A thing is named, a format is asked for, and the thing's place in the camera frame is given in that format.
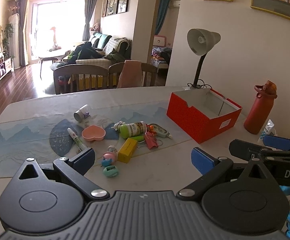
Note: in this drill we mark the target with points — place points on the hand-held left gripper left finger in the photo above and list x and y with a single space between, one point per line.
86 158

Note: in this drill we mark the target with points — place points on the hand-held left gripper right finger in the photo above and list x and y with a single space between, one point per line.
202 161

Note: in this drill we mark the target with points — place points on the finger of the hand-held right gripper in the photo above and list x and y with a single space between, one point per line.
277 142
245 148

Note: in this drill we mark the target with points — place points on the pink and blue toy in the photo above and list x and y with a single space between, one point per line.
109 156

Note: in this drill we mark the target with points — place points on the white marker pen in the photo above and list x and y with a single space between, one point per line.
74 137

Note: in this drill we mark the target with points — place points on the pink heart-shaped dish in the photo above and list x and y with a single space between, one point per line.
93 133

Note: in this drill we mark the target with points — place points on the green pencil sharpener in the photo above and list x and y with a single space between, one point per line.
111 171

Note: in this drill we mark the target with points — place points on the small yellow box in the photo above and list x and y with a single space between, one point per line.
127 151

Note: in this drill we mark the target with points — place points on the red cardboard box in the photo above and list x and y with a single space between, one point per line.
192 120

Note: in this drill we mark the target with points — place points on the grey-blue correction tape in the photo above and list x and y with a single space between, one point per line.
161 130

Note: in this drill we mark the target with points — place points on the pink binder clip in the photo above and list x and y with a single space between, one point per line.
151 141

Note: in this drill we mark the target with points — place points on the green bottle with label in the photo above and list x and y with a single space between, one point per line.
133 129

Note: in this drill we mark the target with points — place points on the green highlighter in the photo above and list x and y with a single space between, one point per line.
138 138

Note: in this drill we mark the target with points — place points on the white plastic packet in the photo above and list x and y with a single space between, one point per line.
269 128

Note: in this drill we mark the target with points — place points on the red water bottle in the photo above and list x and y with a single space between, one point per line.
257 112

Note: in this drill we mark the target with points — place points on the small white bunny figure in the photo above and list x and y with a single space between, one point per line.
118 125

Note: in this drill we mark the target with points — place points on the small orange figure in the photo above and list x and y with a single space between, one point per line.
151 128

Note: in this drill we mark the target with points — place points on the blue printed table runner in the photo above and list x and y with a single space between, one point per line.
22 135

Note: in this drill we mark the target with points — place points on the wooden dining chair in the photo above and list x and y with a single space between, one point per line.
150 70
79 70

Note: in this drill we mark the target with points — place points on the pink cloth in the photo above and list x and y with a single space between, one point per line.
129 73

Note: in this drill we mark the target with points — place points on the beige sofa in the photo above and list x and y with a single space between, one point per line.
102 61

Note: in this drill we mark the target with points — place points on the dark clothes pile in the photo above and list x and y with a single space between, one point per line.
84 51

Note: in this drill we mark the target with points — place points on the coffee table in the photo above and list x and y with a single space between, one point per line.
49 53

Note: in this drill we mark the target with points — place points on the bed with colourful bedding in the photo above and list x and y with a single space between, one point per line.
161 57

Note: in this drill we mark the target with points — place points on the grey desk lamp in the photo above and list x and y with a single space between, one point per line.
202 40

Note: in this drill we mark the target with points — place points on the white standing air conditioner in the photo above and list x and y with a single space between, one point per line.
14 37

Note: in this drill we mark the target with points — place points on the grey curtain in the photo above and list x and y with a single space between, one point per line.
22 30
89 12

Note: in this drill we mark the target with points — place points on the green potted plant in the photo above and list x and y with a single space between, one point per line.
8 35

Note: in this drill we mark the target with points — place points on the blue bedroom curtain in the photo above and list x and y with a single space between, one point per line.
161 15

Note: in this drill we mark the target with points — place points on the wall air conditioner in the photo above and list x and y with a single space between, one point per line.
175 3

